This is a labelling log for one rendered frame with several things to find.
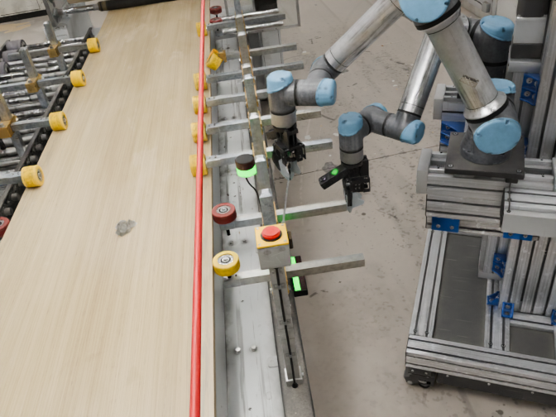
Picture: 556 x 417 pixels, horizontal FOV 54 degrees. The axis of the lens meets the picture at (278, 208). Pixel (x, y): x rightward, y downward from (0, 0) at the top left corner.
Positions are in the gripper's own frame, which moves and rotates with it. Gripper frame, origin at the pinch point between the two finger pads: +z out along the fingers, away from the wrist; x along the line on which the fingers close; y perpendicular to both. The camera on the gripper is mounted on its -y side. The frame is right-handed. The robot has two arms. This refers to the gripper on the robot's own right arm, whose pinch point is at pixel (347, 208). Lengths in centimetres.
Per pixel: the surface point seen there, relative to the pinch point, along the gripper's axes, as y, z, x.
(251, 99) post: -27, -25, 44
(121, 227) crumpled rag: -75, -9, -2
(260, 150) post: -26.5, -17.0, 19.3
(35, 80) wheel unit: -133, -14, 125
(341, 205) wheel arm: -2.4, -3.2, -1.5
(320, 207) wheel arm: -9.3, -3.4, -1.0
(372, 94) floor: 68, 83, 246
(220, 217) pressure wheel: -42.8, -7.9, -3.8
